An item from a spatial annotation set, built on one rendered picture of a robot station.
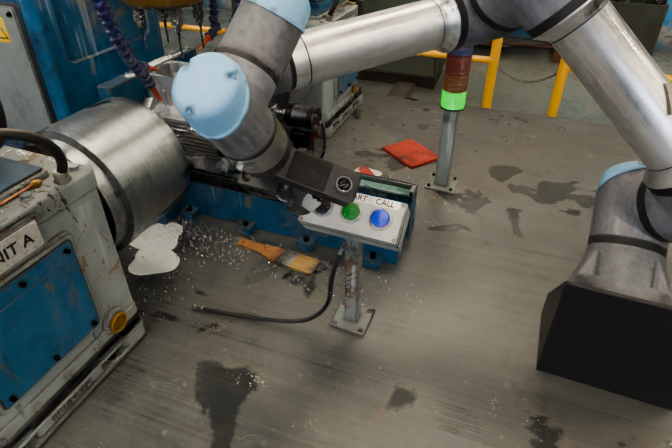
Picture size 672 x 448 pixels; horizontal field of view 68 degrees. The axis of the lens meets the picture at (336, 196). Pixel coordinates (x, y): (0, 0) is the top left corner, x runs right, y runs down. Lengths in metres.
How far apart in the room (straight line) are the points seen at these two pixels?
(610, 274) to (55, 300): 0.83
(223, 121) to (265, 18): 0.12
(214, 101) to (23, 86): 0.85
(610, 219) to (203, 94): 0.68
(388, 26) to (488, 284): 0.60
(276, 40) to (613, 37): 0.44
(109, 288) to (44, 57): 0.53
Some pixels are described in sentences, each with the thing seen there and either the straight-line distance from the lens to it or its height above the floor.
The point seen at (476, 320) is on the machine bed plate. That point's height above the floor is 0.80.
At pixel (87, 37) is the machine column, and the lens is 1.29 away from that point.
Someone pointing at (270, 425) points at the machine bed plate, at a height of 0.80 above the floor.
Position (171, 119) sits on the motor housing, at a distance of 1.18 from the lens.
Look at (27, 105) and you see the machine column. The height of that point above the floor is 1.08.
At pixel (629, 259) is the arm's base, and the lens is 0.91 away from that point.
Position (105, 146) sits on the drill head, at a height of 1.14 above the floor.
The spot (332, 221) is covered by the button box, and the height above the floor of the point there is 1.05.
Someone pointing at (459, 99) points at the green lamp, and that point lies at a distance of 1.27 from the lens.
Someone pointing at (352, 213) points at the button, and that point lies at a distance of 0.79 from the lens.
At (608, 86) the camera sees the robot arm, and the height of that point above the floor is 1.28.
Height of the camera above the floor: 1.53
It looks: 33 degrees down
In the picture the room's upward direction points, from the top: straight up
